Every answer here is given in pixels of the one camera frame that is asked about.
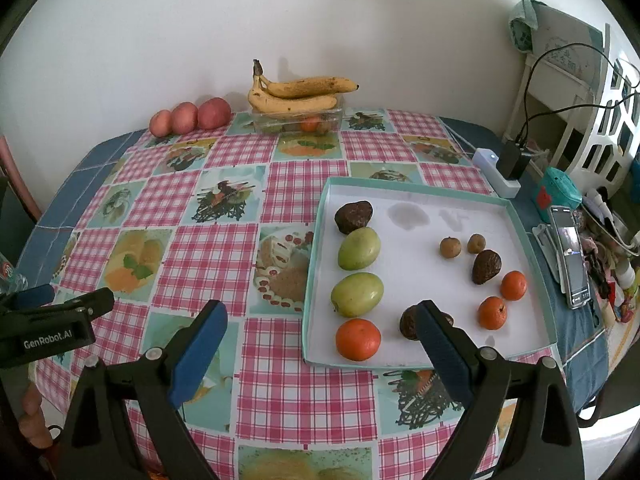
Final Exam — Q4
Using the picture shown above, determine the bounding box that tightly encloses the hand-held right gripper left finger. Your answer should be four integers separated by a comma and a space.
59, 299, 230, 480

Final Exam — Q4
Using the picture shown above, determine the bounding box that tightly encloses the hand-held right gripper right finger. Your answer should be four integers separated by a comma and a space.
414, 299, 586, 480

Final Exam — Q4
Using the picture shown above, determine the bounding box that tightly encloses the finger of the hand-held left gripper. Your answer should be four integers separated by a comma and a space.
0, 287, 116, 331
0, 284, 56, 311

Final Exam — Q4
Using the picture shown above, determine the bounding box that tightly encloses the dark brown avocado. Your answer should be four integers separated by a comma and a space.
399, 305, 455, 342
471, 249, 502, 286
334, 200, 374, 235

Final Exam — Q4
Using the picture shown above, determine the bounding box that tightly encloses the orange tangerine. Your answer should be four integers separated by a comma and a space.
500, 270, 528, 302
335, 318, 382, 362
478, 296, 508, 331

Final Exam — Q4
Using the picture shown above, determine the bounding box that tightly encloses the white tray with teal rim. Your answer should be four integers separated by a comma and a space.
301, 176, 560, 372

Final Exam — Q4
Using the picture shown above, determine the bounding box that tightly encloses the green mango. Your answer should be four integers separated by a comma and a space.
330, 272, 385, 318
337, 227, 381, 271

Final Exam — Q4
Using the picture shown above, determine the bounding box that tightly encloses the person's left hand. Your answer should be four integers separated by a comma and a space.
19, 381, 55, 450

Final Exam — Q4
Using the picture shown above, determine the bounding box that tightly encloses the pink checked fruit-print tablecloth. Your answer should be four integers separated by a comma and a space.
30, 107, 566, 480

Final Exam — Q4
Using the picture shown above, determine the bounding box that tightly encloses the pink chair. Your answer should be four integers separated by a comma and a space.
0, 135, 43, 223

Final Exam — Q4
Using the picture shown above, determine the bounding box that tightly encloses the grey phone stand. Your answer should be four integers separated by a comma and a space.
531, 224, 566, 293

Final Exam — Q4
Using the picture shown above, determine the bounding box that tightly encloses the smartphone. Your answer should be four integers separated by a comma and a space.
547, 205, 592, 310

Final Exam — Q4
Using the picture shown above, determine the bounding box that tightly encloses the red apple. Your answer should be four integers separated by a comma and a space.
171, 102, 199, 135
197, 97, 233, 131
149, 110, 173, 138

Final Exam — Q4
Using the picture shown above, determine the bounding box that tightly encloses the teal box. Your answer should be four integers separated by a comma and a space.
536, 166, 583, 223

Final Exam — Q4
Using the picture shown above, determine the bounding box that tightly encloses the black charger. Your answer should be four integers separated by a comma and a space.
500, 140, 535, 182

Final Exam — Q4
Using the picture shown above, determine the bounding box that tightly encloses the white chair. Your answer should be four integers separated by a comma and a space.
502, 25, 640, 196

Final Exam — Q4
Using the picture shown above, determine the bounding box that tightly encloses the yellow banana bunch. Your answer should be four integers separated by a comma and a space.
252, 59, 360, 100
248, 75, 338, 115

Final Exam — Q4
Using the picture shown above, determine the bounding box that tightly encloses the clear plastic container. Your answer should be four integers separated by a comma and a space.
250, 95, 346, 135

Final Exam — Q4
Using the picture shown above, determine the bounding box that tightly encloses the white cardboard sheet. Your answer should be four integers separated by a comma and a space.
530, 2, 606, 106

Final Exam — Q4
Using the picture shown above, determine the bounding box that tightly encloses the teal patterned cloth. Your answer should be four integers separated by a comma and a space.
508, 0, 543, 53

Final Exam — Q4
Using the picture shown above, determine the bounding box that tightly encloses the black cable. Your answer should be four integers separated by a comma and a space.
517, 42, 640, 146

